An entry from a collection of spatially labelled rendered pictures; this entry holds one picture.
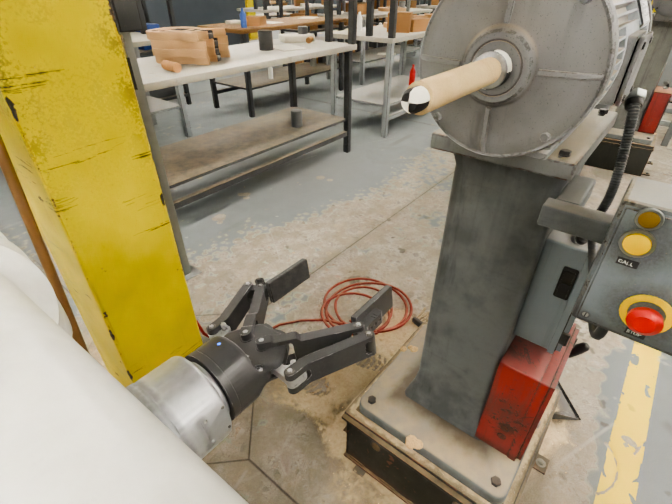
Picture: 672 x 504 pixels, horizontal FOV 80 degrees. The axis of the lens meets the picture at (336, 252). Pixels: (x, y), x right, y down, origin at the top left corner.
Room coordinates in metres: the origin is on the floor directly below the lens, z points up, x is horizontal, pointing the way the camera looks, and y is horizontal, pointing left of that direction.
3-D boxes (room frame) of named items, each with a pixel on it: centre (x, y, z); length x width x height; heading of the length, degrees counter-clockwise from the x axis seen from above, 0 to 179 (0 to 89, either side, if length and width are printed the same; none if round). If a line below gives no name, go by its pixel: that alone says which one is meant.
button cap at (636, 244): (0.43, -0.38, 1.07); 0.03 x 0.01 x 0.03; 51
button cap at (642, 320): (0.39, -0.41, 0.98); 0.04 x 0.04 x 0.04; 51
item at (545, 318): (0.68, -0.49, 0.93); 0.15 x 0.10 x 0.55; 141
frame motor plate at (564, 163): (0.78, -0.38, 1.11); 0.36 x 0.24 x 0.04; 141
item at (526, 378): (0.68, -0.50, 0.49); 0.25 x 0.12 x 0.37; 141
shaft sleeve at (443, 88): (0.48, -0.14, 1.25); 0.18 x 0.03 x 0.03; 141
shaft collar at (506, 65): (0.56, -0.20, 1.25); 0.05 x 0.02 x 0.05; 51
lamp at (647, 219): (0.42, -0.38, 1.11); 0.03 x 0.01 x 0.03; 51
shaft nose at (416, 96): (0.40, -0.08, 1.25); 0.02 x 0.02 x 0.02; 51
